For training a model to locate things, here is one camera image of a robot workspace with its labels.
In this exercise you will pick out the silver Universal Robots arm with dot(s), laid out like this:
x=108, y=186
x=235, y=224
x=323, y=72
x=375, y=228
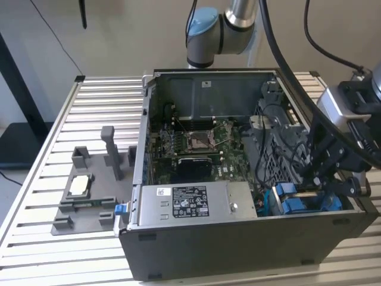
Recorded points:
x=208, y=44

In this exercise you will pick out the silver power supply unit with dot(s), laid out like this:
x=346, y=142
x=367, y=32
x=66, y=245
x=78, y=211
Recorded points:
x=149, y=205

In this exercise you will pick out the black open PC case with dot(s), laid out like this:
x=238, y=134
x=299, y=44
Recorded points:
x=208, y=253

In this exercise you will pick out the grey metal disk bay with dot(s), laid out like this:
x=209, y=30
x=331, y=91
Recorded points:
x=276, y=119

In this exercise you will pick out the green motherboard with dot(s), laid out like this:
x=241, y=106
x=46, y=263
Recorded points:
x=235, y=167

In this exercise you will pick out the black monitor stand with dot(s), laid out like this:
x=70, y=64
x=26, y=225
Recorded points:
x=21, y=146

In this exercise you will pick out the CPU socket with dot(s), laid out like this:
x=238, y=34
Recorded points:
x=198, y=141

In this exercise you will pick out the grey parts rack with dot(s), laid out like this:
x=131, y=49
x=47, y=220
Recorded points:
x=101, y=181

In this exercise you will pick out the black graphics card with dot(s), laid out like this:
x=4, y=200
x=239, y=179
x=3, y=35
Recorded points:
x=193, y=168

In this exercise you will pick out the blue case latch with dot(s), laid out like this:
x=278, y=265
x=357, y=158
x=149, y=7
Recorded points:
x=120, y=209

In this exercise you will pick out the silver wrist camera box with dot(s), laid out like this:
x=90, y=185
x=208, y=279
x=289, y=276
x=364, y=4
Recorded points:
x=332, y=107

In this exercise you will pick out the black antenna rod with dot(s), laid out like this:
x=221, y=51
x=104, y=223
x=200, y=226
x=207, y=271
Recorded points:
x=83, y=18

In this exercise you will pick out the black table corner cap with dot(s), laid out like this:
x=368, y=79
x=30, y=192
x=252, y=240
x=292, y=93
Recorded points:
x=79, y=79

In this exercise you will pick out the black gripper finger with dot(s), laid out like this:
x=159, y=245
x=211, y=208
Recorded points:
x=330, y=164
x=315, y=143

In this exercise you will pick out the green RAM stick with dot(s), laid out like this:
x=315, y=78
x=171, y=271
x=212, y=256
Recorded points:
x=95, y=203

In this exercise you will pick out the silver CPU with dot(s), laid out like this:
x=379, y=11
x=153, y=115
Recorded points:
x=78, y=185

